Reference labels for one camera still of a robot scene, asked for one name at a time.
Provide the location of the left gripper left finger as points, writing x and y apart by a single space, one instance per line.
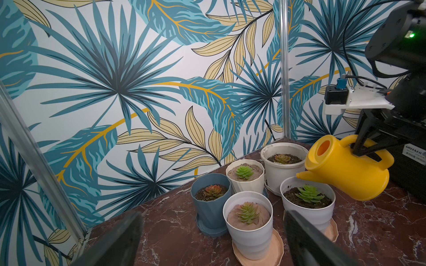
117 247

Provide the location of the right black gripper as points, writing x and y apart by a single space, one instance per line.
379 129

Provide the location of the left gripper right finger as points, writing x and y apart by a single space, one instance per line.
310 247

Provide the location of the white pot dark soil succulent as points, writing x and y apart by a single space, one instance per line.
314 201

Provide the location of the yellow watering can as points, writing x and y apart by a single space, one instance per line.
331 161

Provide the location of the white pot pink soil succulent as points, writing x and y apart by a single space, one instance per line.
249 219

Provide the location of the large white round pot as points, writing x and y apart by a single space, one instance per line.
276 172

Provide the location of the white ribbed pot green succulent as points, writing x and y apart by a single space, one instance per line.
246 175

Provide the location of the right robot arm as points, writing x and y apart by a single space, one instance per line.
400 42

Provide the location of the blue pot red succulent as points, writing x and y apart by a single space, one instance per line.
209 194

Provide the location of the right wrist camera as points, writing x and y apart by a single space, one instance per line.
340 96

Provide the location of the left metal frame post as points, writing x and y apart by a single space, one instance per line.
35 160

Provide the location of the metal frame post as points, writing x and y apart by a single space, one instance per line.
284 69
35 160

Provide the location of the right metal frame post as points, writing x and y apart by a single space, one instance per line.
284 69

